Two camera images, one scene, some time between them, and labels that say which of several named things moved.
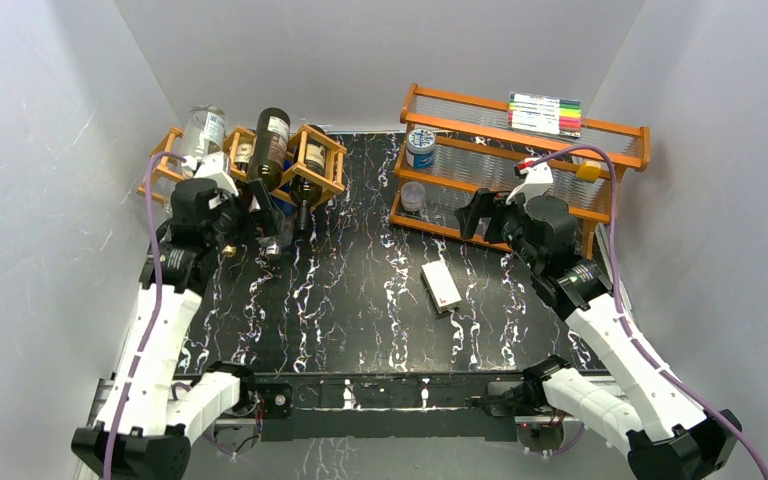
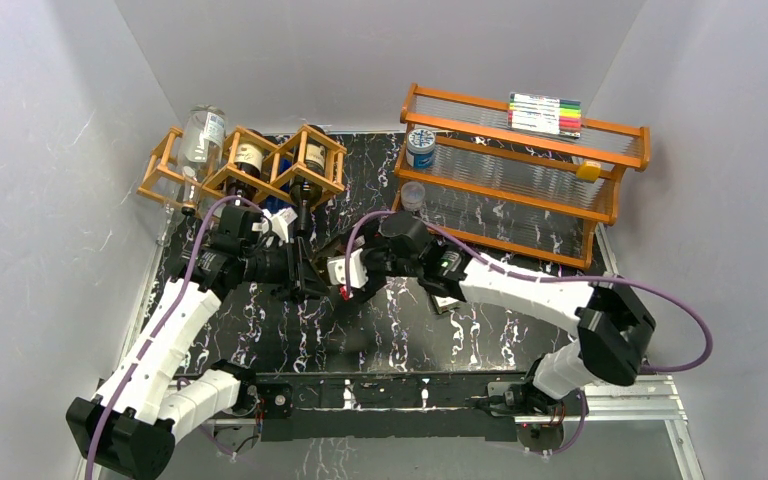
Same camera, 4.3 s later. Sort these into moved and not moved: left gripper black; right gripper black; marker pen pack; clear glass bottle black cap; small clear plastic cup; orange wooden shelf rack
Moved: right gripper black; left gripper black
Not moved: clear glass bottle black cap; marker pen pack; orange wooden shelf rack; small clear plastic cup
